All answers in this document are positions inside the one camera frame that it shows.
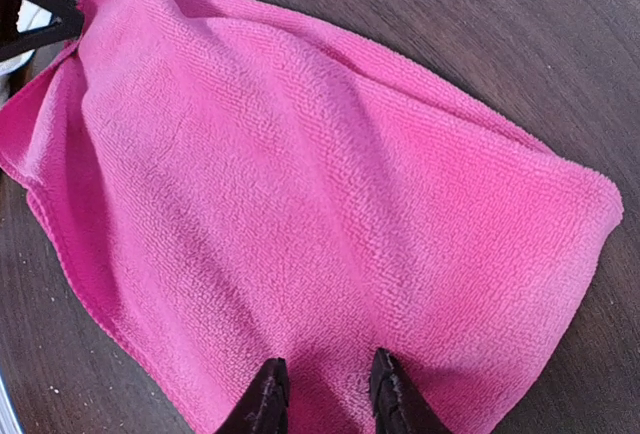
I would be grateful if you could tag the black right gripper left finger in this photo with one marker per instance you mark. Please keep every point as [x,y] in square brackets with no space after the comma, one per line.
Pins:
[262,409]

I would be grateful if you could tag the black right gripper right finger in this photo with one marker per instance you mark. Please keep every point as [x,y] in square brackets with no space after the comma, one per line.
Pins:
[397,404]

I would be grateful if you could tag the pink towel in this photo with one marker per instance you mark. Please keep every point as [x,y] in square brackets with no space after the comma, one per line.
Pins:
[226,181]

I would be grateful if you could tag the white crumpled towel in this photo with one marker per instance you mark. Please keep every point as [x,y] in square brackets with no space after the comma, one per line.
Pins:
[18,16]

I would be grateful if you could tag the aluminium front rail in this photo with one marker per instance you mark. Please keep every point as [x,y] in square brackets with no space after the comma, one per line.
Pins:
[9,423]

